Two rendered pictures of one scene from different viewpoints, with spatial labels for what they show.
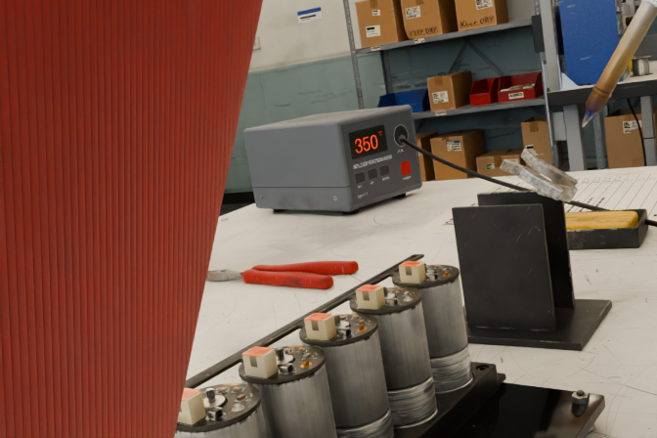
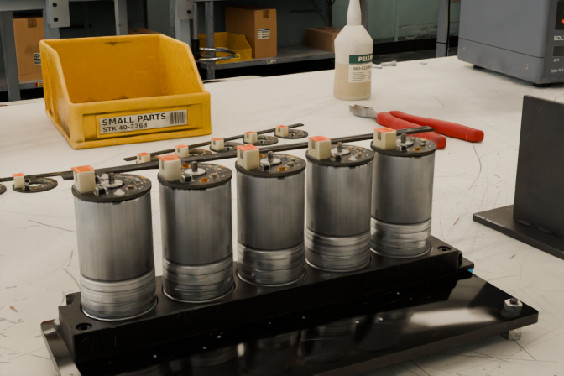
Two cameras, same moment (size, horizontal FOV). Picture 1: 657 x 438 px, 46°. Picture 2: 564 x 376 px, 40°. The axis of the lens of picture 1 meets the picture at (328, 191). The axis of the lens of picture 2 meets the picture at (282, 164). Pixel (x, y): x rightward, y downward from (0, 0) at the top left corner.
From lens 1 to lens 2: 0.11 m
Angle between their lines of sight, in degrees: 26
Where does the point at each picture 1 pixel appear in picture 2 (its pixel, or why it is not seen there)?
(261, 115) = not seen: outside the picture
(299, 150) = (506, 8)
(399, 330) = (332, 184)
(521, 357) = (533, 260)
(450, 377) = (395, 244)
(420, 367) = (349, 222)
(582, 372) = not seen: outside the picture
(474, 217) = (541, 110)
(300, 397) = (189, 204)
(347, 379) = (256, 207)
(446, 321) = (402, 191)
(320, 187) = (515, 51)
